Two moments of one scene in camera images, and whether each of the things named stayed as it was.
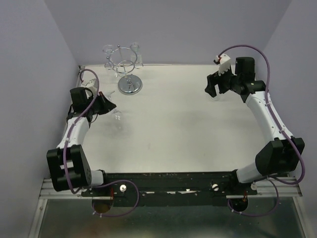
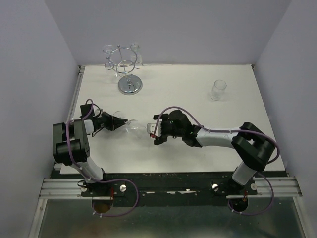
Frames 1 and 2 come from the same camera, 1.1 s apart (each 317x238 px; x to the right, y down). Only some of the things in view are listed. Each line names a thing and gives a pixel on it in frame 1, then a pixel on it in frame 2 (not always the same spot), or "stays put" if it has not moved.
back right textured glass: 136,56 stays put
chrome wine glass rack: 123,60 stays put
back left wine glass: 108,49 stays put
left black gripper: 107,105 -> 112,120
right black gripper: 214,79 -> 165,118
